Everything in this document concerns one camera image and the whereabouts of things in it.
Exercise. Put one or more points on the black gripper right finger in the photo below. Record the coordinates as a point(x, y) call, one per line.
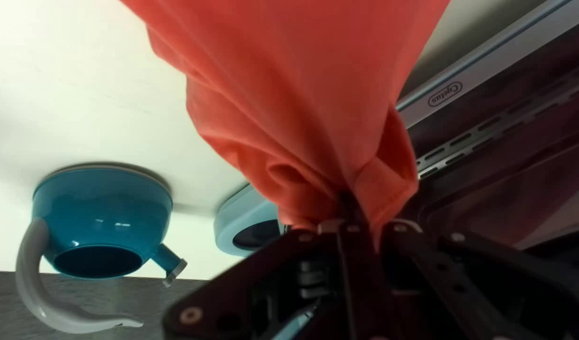
point(464, 283)

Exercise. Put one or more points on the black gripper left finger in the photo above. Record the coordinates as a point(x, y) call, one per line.
point(270, 283)

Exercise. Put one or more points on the red sweatshirt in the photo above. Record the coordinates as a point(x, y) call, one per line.
point(289, 94)

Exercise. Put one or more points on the teal toy kettle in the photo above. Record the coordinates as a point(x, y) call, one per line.
point(100, 213)

